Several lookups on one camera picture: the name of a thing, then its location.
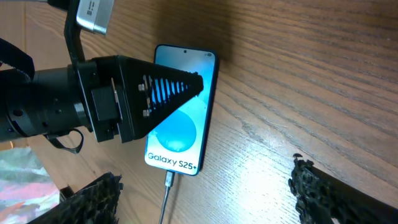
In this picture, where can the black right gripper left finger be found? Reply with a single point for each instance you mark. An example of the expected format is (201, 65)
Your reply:
(94, 204)

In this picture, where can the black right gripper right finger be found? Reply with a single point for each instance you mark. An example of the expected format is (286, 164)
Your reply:
(322, 198)

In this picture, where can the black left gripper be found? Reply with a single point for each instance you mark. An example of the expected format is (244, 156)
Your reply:
(122, 95)

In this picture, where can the blue screen Galaxy smartphone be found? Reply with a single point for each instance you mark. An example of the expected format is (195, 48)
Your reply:
(178, 143)

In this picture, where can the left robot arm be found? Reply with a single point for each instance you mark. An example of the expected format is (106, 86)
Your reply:
(34, 102)

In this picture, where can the colourful abstract painting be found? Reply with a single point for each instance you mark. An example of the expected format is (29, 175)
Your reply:
(27, 190)

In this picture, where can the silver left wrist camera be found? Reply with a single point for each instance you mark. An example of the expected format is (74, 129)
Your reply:
(94, 15)

